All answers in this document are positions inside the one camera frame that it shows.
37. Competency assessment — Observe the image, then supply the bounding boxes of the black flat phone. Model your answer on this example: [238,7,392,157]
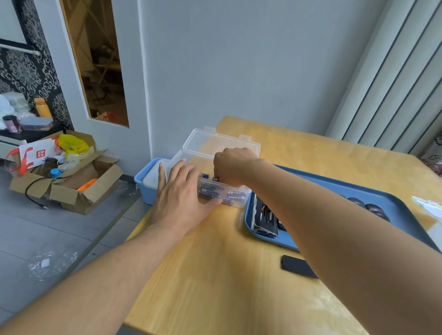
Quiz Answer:
[280,255,320,279]

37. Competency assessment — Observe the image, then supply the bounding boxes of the blue plastic bin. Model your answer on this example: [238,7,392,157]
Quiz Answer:
[133,156,175,207]

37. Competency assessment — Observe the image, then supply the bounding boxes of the white door with glass panel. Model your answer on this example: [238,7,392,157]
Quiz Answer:
[18,0,161,177]

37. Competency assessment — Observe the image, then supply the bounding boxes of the person's right forearm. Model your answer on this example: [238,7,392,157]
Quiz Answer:
[234,157,442,335]

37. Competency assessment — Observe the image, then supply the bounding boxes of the person's left hand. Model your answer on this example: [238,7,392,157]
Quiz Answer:
[149,158,225,241]

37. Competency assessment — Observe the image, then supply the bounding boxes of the grey striped curtain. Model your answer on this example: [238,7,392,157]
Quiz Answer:
[324,0,442,160]

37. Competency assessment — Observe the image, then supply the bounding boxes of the white projector screen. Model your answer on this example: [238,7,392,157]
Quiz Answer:
[0,0,44,57]

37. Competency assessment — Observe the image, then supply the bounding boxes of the pile of dark batteries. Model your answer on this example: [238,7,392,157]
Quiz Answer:
[197,183,248,207]

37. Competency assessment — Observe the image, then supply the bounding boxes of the clear plastic storage box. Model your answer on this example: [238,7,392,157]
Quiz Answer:
[165,124,263,210]

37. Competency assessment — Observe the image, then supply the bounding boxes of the black cable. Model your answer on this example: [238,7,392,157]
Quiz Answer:
[23,175,64,212]

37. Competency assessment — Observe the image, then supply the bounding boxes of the clear plastic lid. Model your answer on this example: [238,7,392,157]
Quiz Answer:
[410,196,442,238]

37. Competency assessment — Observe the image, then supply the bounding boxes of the blue plastic tray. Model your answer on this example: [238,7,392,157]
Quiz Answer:
[242,163,442,259]

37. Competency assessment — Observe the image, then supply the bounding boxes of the person's left forearm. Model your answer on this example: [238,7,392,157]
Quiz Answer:
[0,215,189,335]

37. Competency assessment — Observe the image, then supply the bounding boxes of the orange bottle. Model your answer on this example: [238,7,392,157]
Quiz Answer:
[32,97,54,120]

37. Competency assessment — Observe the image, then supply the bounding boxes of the orange plastic tool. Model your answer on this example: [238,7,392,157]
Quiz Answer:
[76,177,98,193]

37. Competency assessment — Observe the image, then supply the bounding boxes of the clear plastic bag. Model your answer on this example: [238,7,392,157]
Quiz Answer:
[26,243,79,283]

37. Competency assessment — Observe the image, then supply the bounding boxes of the grey lidded container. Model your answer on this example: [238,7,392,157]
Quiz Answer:
[19,115,54,132]

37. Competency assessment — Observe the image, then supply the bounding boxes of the brown cardboard box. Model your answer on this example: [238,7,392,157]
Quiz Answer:
[8,127,126,217]

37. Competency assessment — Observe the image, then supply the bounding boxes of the dark side table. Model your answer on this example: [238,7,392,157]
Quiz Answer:
[0,119,67,176]

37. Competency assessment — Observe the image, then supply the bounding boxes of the dark pink cup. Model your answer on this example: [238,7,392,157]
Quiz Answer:
[1,114,22,134]

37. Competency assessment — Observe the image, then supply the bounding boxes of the person's right hand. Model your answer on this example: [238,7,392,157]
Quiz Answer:
[212,146,262,189]

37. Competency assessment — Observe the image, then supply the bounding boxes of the wrapped pack of black batteries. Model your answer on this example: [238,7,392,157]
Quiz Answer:
[251,194,281,239]

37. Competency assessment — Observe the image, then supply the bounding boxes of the yellow plastic bag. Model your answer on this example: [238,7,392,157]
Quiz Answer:
[56,133,92,156]

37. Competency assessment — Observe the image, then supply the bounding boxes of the white paper bag red handles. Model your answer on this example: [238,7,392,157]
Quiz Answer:
[4,136,59,178]

